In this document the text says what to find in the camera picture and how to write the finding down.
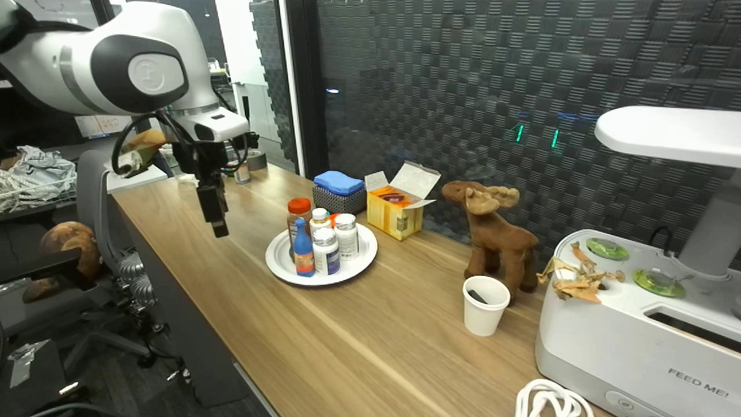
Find white paper cup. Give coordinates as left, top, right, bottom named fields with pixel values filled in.
left=462, top=273, right=514, bottom=339

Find white countertop garden appliance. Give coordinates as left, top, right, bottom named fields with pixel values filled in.
left=532, top=105, right=741, bottom=417

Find white bottle blue label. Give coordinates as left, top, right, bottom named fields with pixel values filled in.
left=310, top=228, right=346, bottom=280

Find grey office chair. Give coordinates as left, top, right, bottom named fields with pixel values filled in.
left=73, top=142, right=195, bottom=391

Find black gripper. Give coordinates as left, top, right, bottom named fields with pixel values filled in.
left=172, top=136, right=237, bottom=242

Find blue sponge block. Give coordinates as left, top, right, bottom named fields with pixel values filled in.
left=313, top=170, right=365, bottom=200

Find brown dried plant pieces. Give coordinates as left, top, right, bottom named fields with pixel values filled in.
left=540, top=242, right=626, bottom=306

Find green plant pod lid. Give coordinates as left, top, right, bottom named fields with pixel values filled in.
left=631, top=266, right=688, bottom=302
left=584, top=236, right=632, bottom=264

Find blue bottle colourful label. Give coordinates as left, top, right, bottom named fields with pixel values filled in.
left=287, top=216, right=317, bottom=279

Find brown moose plush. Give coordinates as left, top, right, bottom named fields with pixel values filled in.
left=440, top=179, right=541, bottom=299

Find yellow open carton box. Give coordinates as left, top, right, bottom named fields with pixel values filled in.
left=361, top=157, right=442, bottom=238

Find blue box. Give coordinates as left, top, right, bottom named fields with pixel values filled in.
left=310, top=184, right=369, bottom=219

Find brown round object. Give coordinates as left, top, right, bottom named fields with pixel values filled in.
left=22, top=220, right=105, bottom=306

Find white round plate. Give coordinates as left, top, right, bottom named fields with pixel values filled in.
left=261, top=220, right=383, bottom=290

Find white rope coil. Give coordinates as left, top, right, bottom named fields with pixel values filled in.
left=511, top=375, right=597, bottom=417

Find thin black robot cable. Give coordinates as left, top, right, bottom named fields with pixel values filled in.
left=110, top=111, right=261, bottom=180

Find crumpled grey white cloth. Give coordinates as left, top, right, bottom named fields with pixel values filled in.
left=0, top=146, right=79, bottom=219

